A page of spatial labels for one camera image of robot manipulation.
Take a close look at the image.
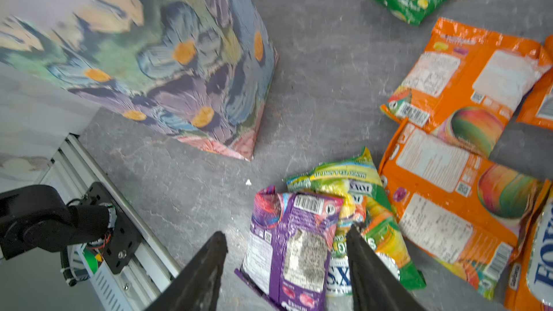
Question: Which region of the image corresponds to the green Fox's candy bag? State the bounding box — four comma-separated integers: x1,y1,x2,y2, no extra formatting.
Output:
285,148,426,297

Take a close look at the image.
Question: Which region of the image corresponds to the floral white paper bag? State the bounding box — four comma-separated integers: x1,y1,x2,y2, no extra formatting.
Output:
1,0,278,161

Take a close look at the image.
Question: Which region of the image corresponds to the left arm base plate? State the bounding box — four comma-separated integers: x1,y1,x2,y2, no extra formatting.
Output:
84,181,143,275

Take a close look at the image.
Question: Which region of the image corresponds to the orange mango candy bag upper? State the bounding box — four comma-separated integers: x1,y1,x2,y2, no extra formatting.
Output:
380,17,552,157

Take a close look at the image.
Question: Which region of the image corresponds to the purple Fox's candy bag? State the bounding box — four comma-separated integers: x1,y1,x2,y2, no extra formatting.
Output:
235,186,344,310

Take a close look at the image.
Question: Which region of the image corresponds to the orange mango candy bag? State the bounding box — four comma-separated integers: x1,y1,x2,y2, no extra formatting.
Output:
380,17,552,157
379,121,551,299

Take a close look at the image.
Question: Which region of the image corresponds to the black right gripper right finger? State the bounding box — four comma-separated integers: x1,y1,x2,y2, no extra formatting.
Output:
346,225,425,311

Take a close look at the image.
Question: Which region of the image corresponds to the colourful Fox's candy bag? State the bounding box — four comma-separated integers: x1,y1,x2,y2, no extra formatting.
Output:
504,191,552,310

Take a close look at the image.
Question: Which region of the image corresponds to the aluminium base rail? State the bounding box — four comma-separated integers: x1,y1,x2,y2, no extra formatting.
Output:
41,135,180,310

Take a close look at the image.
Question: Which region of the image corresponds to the white vented cable duct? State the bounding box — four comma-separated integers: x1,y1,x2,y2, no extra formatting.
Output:
73,244,132,311

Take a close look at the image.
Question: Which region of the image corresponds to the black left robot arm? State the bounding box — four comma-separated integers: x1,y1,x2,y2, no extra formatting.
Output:
1,185,117,260

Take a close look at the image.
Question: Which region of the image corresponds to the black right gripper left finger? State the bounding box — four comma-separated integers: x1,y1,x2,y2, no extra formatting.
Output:
146,231,228,311

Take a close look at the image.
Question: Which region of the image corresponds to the small orange snack packet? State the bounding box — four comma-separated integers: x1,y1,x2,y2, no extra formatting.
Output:
516,34,553,131

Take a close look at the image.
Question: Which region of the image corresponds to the orange mango candy bag lower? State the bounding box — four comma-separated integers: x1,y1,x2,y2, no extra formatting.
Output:
379,121,551,299

